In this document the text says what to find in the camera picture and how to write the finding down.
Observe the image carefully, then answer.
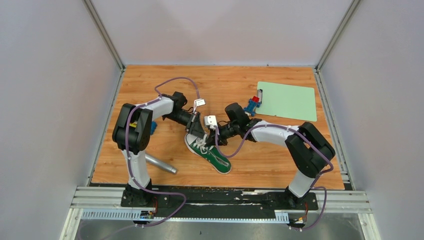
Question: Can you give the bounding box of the light green clipboard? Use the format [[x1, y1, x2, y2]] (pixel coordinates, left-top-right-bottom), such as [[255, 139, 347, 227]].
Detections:
[[255, 81, 317, 122]]

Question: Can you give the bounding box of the purple cable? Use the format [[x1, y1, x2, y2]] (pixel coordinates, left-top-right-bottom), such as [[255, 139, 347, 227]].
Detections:
[[79, 76, 202, 240], [214, 124, 334, 232]]

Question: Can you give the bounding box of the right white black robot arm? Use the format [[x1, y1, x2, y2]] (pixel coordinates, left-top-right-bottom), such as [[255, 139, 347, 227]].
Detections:
[[204, 103, 336, 209]]

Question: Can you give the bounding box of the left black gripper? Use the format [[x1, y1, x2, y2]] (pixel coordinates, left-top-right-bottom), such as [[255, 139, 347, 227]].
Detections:
[[164, 110, 207, 141]]

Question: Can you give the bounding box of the blue yellow toy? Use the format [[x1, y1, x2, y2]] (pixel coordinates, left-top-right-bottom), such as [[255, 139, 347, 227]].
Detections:
[[130, 121, 158, 136]]

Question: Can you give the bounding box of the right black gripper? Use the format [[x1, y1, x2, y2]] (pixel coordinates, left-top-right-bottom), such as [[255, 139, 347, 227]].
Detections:
[[205, 122, 240, 147]]

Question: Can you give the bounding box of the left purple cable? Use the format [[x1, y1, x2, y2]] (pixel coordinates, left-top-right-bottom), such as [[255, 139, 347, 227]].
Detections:
[[79, 76, 202, 240]]

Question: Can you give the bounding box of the white shoelace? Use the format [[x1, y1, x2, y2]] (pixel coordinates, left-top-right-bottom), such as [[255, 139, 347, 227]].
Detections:
[[194, 134, 213, 154]]

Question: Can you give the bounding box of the silver microphone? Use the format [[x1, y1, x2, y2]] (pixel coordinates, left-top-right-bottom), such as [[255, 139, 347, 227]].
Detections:
[[145, 153, 178, 175]]

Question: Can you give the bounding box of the blue red toy car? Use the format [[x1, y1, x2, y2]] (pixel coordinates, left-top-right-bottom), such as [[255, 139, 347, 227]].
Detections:
[[243, 96, 262, 117]]

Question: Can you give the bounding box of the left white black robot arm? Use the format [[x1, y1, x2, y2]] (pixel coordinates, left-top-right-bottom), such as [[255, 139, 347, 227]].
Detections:
[[112, 91, 207, 207]]

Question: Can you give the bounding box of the green canvas sneaker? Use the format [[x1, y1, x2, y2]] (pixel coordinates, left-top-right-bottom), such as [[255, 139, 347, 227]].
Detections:
[[184, 133, 232, 174]]

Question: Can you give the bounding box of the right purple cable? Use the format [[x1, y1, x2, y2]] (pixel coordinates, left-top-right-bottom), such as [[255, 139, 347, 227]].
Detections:
[[214, 124, 334, 232]]

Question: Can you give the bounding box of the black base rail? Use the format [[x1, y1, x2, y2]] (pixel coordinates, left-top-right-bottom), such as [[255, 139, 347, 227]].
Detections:
[[71, 183, 374, 224]]

